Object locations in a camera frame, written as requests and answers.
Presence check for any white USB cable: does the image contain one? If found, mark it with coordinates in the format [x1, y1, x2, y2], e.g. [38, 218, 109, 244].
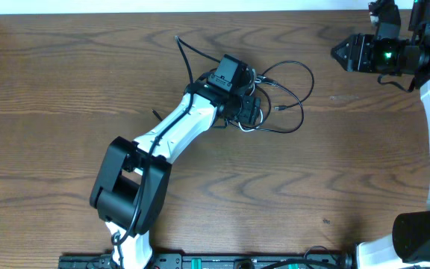
[237, 78, 264, 133]

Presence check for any black USB cable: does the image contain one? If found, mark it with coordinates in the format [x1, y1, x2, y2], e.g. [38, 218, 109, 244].
[151, 60, 316, 135]

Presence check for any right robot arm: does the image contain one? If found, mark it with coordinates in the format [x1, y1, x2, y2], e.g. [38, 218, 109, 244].
[331, 0, 430, 268]

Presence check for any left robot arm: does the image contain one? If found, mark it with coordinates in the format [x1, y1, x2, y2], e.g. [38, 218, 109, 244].
[90, 55, 261, 268]

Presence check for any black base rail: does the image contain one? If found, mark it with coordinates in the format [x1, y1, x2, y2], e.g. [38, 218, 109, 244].
[57, 251, 355, 269]

